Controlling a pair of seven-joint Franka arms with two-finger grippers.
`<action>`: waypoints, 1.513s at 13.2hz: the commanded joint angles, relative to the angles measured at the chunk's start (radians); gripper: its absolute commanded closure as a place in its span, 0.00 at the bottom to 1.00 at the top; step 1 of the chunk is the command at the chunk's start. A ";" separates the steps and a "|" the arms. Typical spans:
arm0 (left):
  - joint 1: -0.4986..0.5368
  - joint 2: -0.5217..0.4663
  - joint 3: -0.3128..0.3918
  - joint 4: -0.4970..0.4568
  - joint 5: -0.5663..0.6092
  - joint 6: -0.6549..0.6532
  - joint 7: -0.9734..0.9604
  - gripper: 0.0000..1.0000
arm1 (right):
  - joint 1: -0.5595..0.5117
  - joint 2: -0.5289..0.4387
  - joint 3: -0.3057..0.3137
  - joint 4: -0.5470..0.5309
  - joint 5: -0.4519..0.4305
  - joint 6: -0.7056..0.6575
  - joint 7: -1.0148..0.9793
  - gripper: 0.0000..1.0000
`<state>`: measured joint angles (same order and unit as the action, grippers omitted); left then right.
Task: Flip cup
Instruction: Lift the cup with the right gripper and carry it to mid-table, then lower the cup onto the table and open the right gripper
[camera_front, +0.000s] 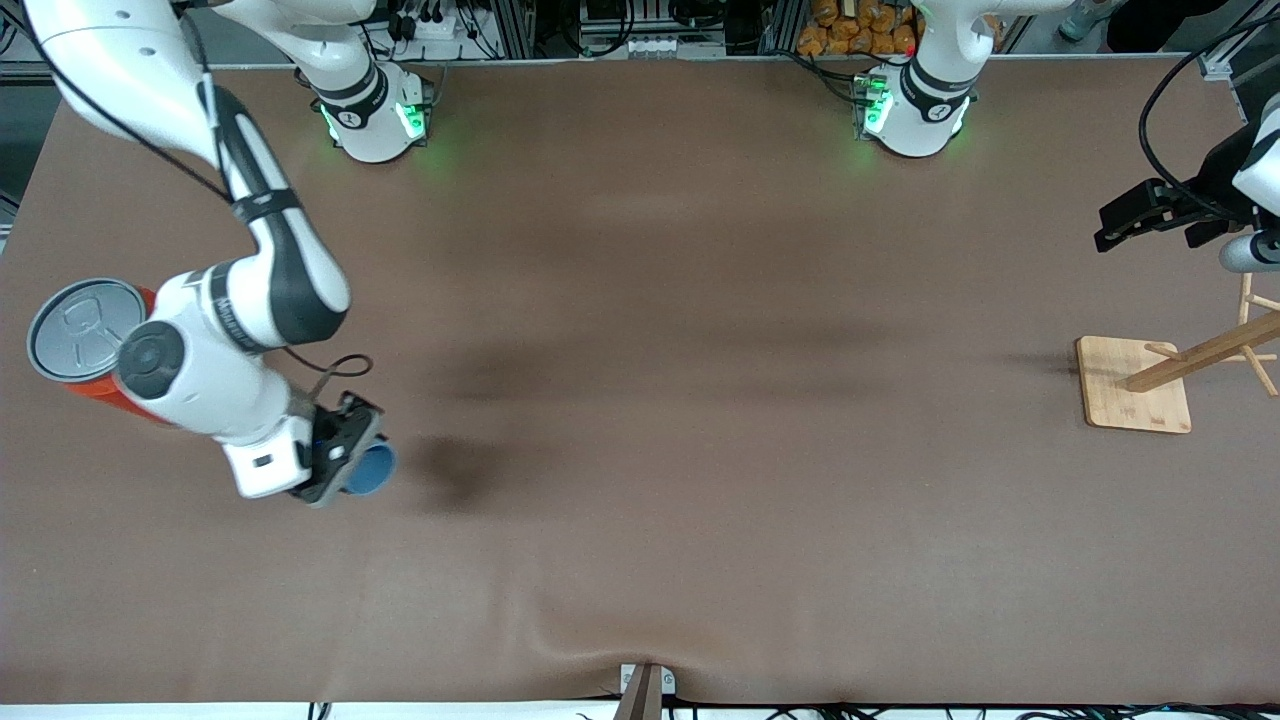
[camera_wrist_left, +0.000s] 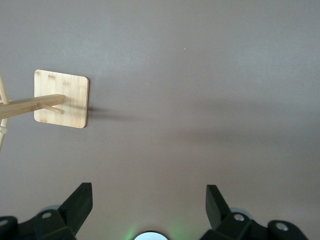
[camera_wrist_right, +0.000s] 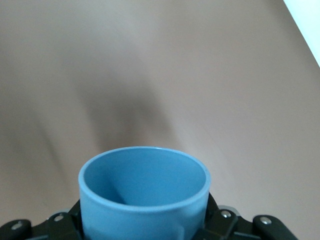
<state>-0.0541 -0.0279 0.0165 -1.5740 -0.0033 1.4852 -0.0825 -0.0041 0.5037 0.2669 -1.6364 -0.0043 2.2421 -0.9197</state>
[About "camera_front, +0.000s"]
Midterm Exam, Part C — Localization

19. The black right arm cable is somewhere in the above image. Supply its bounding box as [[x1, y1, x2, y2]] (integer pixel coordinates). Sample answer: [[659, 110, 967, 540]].
[[20, 0, 376, 401]]

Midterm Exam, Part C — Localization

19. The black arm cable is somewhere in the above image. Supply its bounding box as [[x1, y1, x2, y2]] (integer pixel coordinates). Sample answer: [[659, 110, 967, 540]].
[[20, 0, 376, 401], [1138, 35, 1263, 216]]

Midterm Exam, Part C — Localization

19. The light blue plastic cup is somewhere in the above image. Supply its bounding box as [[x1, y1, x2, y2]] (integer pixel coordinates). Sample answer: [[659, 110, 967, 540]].
[[343, 441, 399, 499]]

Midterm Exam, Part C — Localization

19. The metal camera pole bracket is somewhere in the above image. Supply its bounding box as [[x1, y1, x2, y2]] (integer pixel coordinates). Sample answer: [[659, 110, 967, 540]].
[[612, 662, 677, 720]]

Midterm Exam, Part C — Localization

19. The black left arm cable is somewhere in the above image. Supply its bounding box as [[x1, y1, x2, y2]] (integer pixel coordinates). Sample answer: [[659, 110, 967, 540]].
[[1138, 35, 1263, 216]]

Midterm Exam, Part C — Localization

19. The orange bread pile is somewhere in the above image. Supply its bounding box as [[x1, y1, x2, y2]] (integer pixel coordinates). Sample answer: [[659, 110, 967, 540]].
[[797, 0, 919, 57]]

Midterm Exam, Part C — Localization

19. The brown table cover sheet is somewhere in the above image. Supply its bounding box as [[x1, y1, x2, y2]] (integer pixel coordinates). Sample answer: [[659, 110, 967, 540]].
[[0, 58, 1280, 707]]

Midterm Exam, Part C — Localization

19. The wooden cup rack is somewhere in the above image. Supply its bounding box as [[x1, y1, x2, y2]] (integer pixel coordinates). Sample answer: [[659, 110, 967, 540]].
[[1076, 268, 1280, 435]]

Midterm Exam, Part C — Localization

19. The orange can with silver lid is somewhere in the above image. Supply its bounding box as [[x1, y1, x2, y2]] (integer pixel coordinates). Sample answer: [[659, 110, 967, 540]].
[[25, 277, 179, 427]]

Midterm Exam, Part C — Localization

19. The white power strip with plugs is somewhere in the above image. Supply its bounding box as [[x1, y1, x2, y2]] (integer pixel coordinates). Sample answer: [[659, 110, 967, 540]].
[[395, 8, 473, 43]]

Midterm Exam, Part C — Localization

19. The aluminium frame profile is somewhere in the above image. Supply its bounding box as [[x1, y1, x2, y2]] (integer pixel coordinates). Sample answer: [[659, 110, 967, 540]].
[[1195, 8, 1280, 83], [482, 0, 537, 61], [762, 0, 807, 57]]

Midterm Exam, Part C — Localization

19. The person's shoe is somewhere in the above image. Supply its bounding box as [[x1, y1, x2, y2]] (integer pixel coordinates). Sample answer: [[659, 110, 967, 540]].
[[1058, 0, 1123, 43]]

